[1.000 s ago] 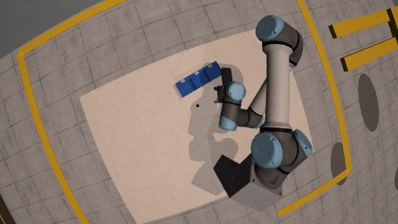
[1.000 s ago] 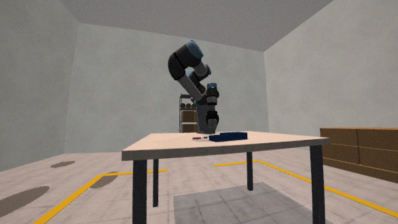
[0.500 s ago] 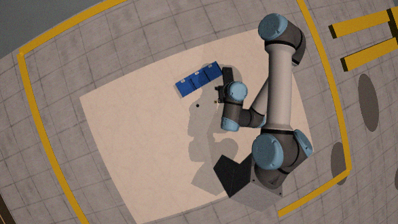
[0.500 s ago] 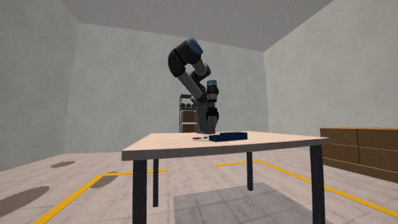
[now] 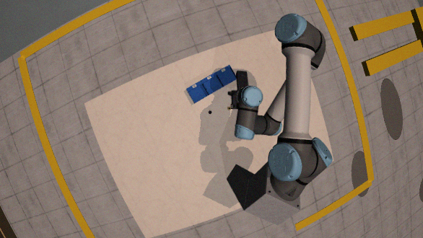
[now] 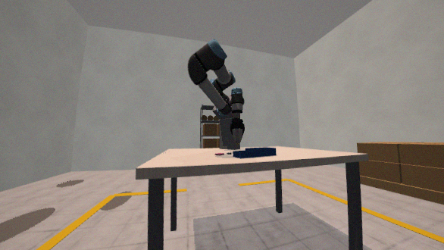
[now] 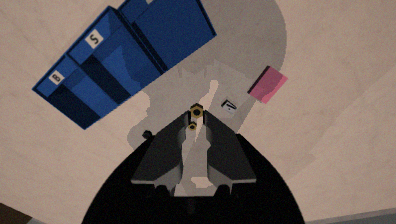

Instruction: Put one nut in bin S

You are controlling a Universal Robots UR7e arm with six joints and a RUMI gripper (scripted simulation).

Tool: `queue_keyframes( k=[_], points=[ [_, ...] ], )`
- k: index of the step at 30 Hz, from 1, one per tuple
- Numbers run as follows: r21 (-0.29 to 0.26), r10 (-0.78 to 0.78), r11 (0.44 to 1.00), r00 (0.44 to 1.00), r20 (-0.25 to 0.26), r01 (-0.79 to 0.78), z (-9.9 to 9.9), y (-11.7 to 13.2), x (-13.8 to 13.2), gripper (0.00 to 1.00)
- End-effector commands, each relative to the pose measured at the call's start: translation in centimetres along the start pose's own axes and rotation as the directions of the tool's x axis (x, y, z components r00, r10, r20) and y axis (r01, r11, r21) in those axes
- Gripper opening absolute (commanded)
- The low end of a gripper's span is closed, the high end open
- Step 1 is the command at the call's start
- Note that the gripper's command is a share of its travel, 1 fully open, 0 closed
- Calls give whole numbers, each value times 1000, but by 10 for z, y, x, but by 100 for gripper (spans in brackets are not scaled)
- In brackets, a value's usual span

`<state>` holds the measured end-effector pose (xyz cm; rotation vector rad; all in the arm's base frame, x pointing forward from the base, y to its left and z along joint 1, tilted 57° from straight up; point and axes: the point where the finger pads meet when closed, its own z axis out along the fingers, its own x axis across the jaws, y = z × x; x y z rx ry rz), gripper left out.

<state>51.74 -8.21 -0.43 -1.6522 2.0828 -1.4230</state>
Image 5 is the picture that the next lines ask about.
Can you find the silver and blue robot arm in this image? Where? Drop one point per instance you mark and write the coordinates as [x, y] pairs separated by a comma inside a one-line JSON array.
[[304, 46]]

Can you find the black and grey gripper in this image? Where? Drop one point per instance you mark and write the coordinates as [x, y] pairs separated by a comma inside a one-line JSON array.
[[234, 104]]

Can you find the blue rack of bins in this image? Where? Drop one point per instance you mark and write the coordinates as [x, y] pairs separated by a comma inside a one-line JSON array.
[[211, 83]]

